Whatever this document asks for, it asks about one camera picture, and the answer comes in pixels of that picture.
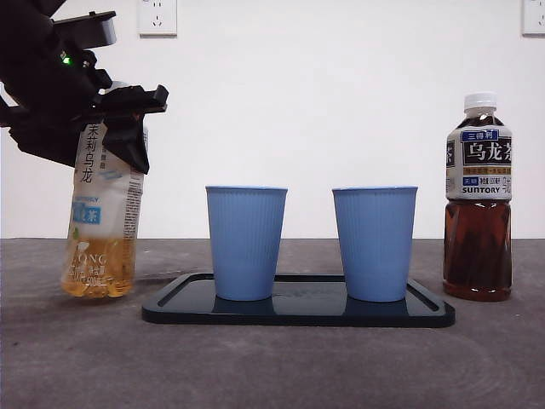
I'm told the blue ribbed plastic cup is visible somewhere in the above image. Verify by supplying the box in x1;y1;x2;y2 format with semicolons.
331;185;420;303
204;185;290;302

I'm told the dark oolong tea bottle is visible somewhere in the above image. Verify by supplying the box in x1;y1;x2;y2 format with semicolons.
442;90;513;303

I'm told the white wall power socket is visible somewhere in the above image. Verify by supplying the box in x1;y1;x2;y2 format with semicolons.
521;0;545;37
137;0;179;37

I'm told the pale jasmine oolong tea bottle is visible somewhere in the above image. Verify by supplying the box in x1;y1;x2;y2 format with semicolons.
60;80;151;301

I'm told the pale grey left wrist camera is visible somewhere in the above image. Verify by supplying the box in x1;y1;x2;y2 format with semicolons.
49;9;118;49

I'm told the dark blue rectangular tray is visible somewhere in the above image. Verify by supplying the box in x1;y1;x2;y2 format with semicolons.
141;273;457;329

